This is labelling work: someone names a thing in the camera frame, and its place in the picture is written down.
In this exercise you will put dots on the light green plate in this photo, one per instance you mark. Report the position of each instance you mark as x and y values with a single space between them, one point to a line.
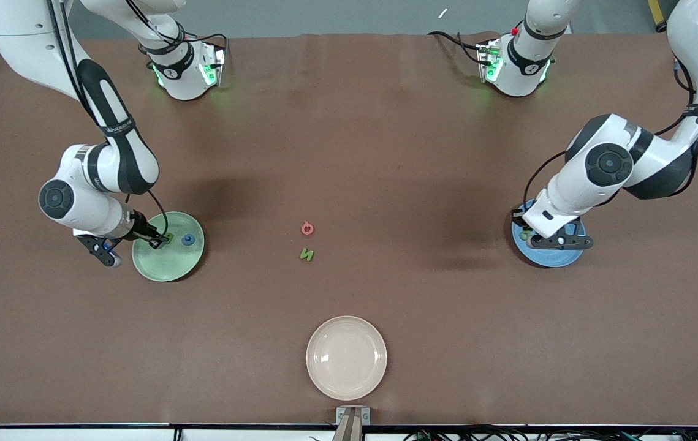
168 266

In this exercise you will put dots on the metal base box green light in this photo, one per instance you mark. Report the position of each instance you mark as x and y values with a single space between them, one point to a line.
485 61
217 64

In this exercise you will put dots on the green foam letter N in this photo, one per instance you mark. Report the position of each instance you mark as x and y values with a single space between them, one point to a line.
306 255

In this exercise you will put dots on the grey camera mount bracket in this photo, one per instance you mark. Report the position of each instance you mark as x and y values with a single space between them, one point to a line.
353 419

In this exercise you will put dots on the green foam letter B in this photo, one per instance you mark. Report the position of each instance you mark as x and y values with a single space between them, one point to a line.
169 237

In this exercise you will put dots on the blue foam letter G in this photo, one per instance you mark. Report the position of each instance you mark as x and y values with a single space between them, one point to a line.
185 240

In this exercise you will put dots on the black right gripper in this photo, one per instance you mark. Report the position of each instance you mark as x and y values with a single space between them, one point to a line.
142 231

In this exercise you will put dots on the pink foam letter Q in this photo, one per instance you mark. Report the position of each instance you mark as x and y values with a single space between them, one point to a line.
303 229

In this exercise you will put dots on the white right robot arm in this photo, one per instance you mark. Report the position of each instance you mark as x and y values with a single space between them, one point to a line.
119 153

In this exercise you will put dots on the brown table cover sheet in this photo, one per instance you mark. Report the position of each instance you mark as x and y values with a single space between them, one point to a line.
348 153

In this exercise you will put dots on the yellow pole black foot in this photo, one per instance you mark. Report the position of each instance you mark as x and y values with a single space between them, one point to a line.
655 9

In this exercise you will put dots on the white table edge rail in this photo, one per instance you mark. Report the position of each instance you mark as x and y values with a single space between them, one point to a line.
79 433

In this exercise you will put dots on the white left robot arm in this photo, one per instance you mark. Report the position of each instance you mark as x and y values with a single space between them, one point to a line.
572 184

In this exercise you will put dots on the blue plate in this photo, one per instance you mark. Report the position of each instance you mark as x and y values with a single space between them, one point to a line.
548 258

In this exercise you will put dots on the cream white plate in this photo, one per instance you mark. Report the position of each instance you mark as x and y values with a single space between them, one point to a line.
346 358

